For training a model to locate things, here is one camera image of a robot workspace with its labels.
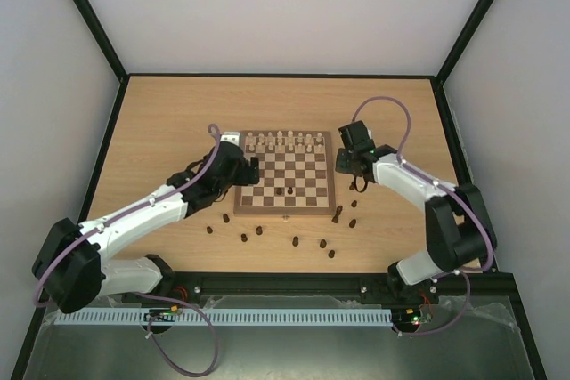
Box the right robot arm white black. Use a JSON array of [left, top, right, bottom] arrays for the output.
[[336, 121, 497, 302]]

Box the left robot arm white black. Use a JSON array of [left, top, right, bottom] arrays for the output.
[[32, 140, 259, 313]]

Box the wooden chess board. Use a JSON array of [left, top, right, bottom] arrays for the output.
[[233, 131, 337, 216]]

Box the white chess piece row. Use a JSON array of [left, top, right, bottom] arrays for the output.
[[241, 130, 330, 154]]

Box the tall dark piece by board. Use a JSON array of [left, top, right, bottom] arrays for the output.
[[331, 206, 343, 223]]

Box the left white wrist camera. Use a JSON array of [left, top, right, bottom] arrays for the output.
[[220, 132, 240, 146]]

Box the black aluminium frame rail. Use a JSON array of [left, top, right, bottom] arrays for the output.
[[44, 271, 517, 305]]

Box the grey slotted cable duct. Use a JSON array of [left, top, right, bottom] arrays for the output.
[[53, 308, 393, 327]]

